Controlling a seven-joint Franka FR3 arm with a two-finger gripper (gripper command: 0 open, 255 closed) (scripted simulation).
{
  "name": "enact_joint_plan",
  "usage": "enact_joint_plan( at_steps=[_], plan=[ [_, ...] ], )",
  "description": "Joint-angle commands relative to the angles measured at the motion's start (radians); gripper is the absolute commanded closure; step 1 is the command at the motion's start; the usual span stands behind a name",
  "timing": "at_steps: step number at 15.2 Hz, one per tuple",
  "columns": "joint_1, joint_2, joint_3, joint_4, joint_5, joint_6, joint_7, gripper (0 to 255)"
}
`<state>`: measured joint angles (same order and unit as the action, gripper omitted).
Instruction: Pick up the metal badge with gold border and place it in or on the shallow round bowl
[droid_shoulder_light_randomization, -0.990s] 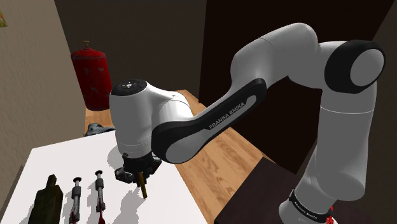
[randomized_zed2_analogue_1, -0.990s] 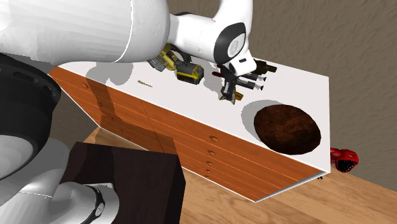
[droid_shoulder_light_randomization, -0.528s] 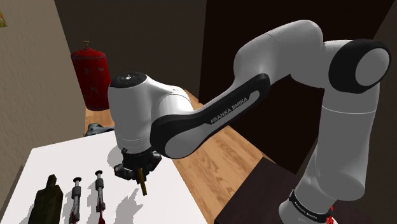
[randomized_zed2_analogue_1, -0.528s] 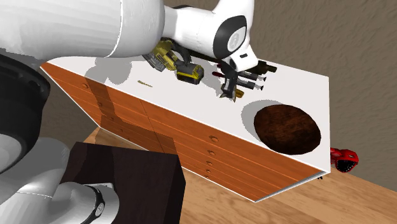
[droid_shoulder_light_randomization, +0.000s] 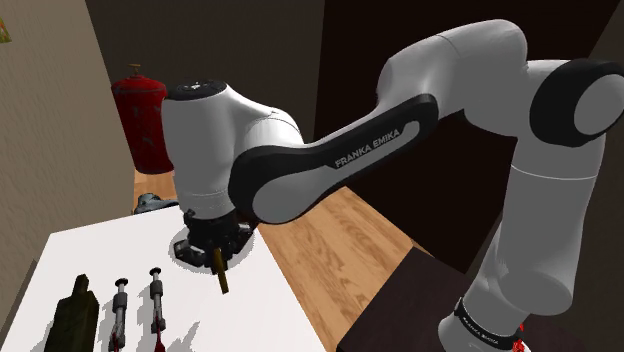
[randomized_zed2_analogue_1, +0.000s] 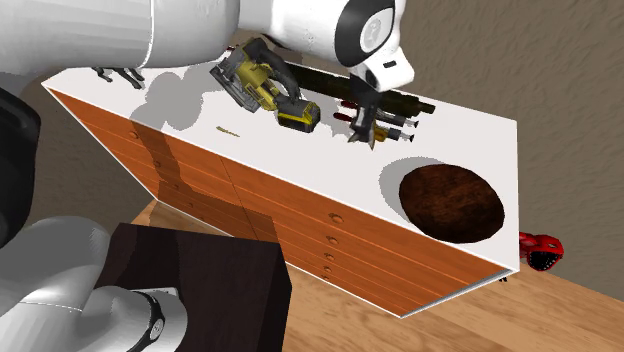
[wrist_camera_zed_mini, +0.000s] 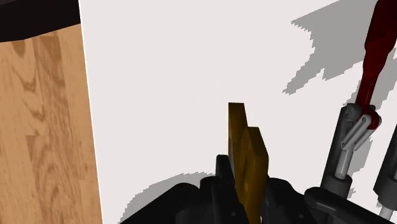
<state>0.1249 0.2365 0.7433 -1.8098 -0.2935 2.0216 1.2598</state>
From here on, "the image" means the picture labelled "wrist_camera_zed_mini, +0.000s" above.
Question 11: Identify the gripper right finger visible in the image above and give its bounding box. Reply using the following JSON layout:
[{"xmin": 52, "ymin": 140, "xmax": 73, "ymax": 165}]
[{"xmin": 260, "ymin": 176, "xmax": 330, "ymax": 224}]

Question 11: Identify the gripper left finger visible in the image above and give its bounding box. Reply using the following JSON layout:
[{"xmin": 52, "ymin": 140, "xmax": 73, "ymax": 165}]
[{"xmin": 119, "ymin": 154, "xmax": 249, "ymax": 224}]

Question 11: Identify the yellow-brown wooden block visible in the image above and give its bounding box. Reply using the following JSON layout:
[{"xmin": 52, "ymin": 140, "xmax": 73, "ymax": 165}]
[{"xmin": 228, "ymin": 102, "xmax": 270, "ymax": 224}]

